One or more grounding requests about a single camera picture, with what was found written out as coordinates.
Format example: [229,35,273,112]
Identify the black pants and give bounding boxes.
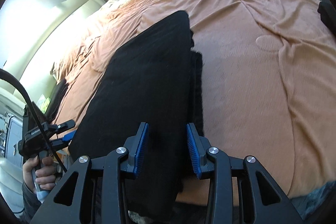
[69,11,203,222]

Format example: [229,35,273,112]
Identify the person's left hand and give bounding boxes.
[22,156,56,194]

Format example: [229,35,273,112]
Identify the green tissue pack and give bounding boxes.
[37,94,51,114]

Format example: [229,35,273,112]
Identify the folded black garment left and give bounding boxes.
[45,79,69,123]

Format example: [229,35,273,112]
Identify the folded black garment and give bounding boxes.
[45,79,69,123]
[317,1,336,36]

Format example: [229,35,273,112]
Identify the cream padded headboard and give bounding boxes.
[0,0,106,98]

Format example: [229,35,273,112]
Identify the orange bed blanket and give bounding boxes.
[54,0,335,197]

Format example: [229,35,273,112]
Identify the folded black garment right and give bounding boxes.
[317,1,336,36]

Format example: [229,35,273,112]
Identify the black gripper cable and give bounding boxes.
[0,68,68,173]

